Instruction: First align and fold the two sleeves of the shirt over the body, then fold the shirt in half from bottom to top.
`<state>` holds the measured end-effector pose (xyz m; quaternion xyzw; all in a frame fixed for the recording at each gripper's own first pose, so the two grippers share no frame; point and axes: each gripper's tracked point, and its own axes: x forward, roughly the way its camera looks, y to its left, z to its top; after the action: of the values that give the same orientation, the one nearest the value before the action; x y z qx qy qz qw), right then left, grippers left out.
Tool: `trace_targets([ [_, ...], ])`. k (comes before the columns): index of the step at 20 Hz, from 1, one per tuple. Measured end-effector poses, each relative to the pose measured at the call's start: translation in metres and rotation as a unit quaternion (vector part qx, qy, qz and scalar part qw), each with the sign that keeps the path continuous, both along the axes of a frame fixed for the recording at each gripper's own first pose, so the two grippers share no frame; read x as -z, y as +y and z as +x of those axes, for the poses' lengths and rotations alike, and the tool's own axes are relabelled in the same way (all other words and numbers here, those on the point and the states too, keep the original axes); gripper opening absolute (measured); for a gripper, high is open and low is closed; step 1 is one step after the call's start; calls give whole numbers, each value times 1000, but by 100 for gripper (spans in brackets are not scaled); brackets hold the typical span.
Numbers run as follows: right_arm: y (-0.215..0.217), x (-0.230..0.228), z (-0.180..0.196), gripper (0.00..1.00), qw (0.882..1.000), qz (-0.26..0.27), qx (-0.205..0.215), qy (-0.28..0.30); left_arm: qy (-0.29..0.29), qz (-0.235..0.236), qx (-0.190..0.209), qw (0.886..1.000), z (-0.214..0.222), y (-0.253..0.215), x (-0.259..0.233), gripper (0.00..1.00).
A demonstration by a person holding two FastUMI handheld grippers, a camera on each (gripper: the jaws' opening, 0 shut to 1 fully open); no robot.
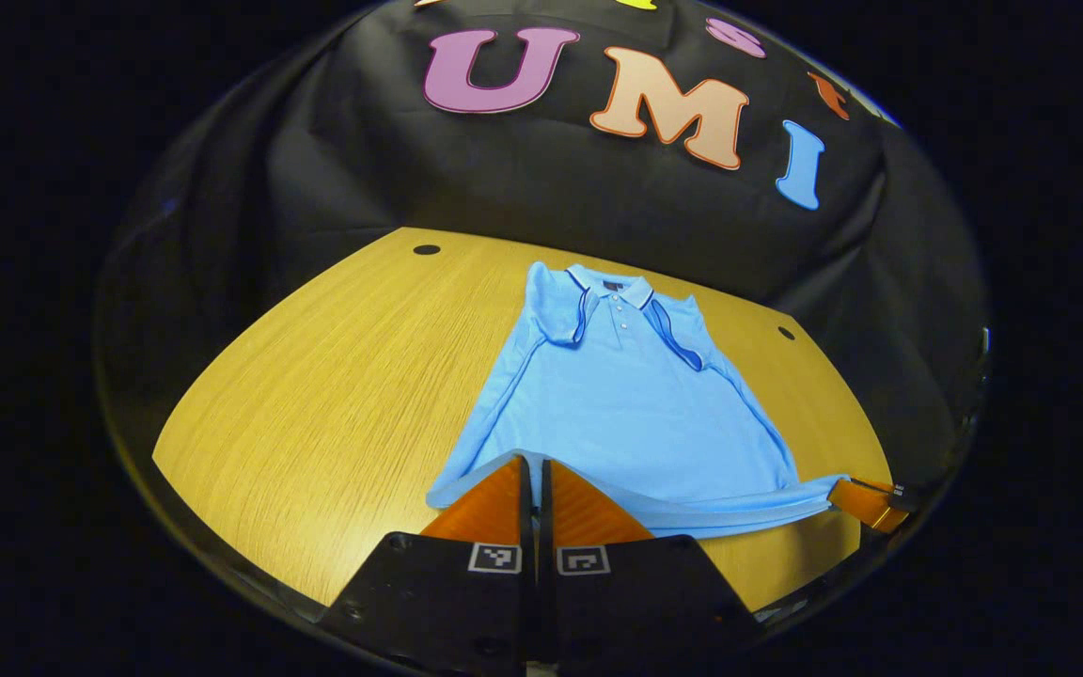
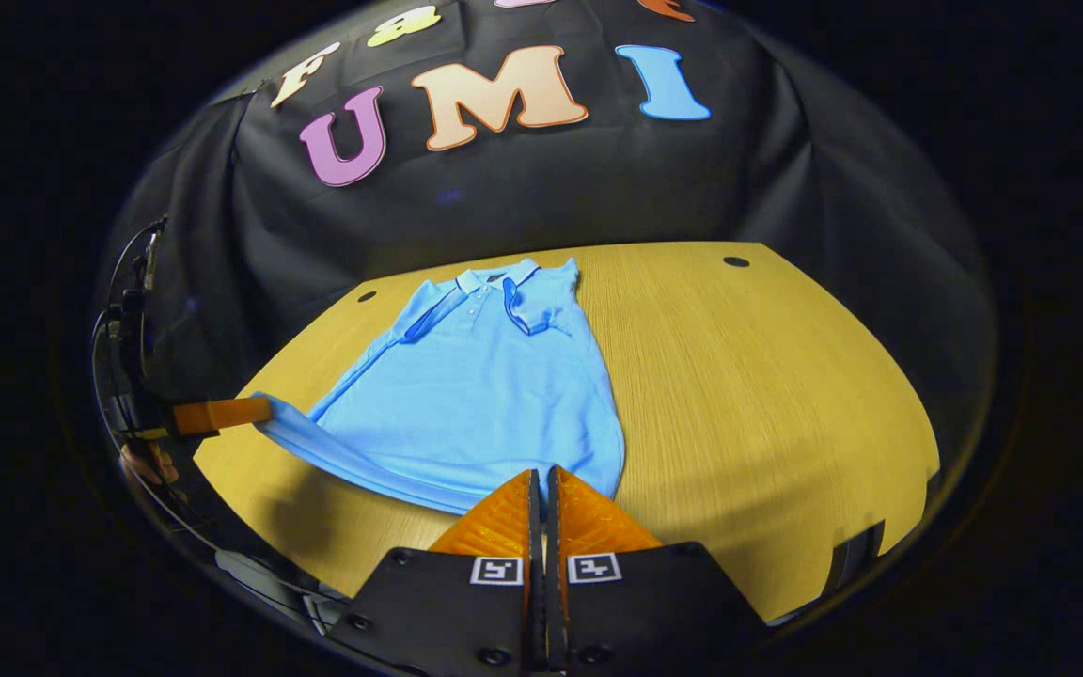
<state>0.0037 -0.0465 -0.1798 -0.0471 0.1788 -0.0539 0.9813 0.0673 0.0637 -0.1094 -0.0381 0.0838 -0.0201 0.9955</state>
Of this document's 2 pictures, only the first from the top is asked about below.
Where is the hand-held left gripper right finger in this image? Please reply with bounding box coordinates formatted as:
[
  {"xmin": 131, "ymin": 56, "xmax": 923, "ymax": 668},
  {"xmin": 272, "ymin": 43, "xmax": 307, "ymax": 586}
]
[{"xmin": 539, "ymin": 459, "xmax": 769, "ymax": 669}]

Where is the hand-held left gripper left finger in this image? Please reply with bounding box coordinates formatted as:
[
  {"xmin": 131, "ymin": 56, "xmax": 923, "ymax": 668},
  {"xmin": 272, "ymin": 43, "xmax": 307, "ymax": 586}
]
[{"xmin": 316, "ymin": 453, "xmax": 539, "ymax": 673}]

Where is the light blue polo T-shirt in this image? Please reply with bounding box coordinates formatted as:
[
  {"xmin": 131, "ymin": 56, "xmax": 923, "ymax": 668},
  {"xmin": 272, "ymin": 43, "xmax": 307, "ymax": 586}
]
[{"xmin": 425, "ymin": 261, "xmax": 851, "ymax": 539}]

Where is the black backdrop cloth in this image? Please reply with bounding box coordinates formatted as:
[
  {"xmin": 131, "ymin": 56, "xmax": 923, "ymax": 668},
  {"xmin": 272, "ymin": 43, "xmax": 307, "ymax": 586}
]
[{"xmin": 95, "ymin": 0, "xmax": 989, "ymax": 565}]

